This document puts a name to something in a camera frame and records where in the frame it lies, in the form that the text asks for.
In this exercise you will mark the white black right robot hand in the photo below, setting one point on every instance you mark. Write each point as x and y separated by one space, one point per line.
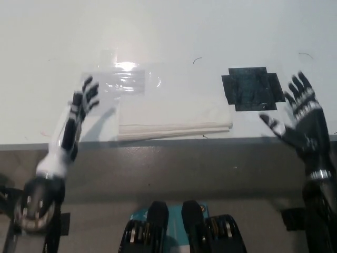
310 131

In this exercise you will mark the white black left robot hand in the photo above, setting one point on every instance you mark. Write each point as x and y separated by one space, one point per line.
75 126

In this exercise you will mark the clear plastic bag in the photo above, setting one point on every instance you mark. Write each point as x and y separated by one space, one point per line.
126 81

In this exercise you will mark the black tape patch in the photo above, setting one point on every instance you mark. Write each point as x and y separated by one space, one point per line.
250 89

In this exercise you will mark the white napkin stack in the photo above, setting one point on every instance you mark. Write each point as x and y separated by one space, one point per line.
173 116

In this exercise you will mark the black table foot plate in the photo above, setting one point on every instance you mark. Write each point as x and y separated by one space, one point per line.
292 220
65 224

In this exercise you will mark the clear plastic film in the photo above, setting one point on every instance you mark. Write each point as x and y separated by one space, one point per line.
126 64

